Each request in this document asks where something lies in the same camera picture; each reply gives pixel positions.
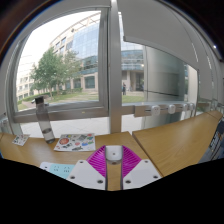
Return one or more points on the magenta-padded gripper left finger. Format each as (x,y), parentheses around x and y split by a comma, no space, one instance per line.
(87,175)

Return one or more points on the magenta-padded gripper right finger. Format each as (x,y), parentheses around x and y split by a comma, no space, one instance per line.
(141,174)

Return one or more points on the small white charger block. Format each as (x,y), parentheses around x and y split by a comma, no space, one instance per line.
(114,153)

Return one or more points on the white and teal power strip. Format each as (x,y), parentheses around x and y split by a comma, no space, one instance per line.
(60,169)

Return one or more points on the large colourful sticker sheet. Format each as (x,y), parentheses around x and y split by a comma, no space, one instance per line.
(75,142)

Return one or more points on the clear bottle with black cap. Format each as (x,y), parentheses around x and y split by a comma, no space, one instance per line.
(46,123)

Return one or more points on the small colourful sticker sheet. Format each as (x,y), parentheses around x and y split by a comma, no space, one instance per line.
(21,140)

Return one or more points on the person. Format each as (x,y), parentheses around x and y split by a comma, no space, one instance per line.
(124,89)

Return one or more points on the green tree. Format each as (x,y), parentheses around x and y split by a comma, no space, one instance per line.
(50,70)

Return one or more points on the glass office building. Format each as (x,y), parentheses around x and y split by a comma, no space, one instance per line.
(86,40)

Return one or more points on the long wall socket rail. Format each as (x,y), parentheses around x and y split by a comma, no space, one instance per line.
(160,109)

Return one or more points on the grey window frame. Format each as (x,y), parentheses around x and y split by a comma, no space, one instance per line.
(115,83)

